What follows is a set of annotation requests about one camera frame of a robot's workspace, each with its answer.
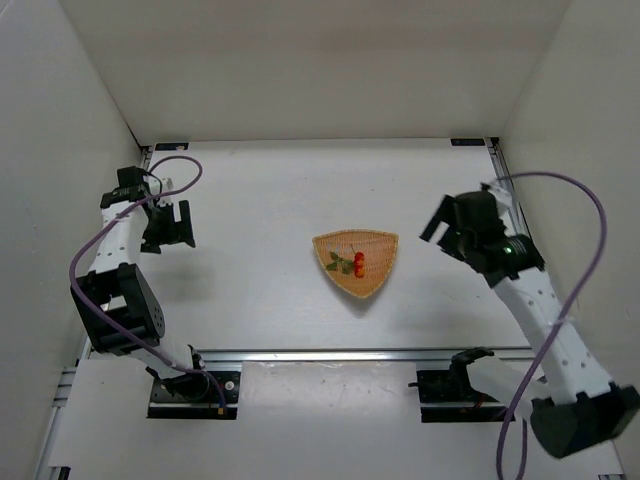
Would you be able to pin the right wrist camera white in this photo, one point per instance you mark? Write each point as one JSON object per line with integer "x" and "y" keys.
{"x": 503, "y": 197}

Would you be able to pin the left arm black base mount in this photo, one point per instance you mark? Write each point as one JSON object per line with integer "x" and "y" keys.
{"x": 184, "y": 398}

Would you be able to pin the aluminium frame rail left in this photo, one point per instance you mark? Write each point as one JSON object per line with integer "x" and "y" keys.
{"x": 110, "y": 296}

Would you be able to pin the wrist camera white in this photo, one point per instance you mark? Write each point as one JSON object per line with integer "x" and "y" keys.
{"x": 503, "y": 197}
{"x": 159, "y": 186}

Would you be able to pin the aluminium frame rail front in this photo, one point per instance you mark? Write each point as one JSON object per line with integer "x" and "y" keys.
{"x": 236, "y": 357}

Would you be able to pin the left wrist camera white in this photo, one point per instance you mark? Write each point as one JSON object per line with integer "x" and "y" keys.
{"x": 159, "y": 186}

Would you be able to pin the cherry sprig with green leaves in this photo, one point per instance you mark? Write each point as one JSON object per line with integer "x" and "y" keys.
{"x": 354, "y": 265}

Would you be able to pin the aluminium frame rail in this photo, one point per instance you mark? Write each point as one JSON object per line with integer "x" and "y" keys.
{"x": 236, "y": 357}
{"x": 520, "y": 225}
{"x": 110, "y": 296}

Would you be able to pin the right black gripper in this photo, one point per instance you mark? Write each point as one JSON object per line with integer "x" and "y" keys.
{"x": 451, "y": 232}

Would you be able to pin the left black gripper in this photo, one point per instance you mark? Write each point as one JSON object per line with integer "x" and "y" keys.
{"x": 167, "y": 228}

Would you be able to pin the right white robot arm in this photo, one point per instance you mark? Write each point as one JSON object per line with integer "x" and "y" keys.
{"x": 578, "y": 405}

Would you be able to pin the aluminium frame rail right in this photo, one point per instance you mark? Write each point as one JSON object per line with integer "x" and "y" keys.
{"x": 520, "y": 225}

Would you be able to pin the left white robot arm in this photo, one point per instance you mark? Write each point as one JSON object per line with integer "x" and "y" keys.
{"x": 168, "y": 358}

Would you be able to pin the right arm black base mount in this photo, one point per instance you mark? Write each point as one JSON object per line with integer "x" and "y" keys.
{"x": 442, "y": 401}

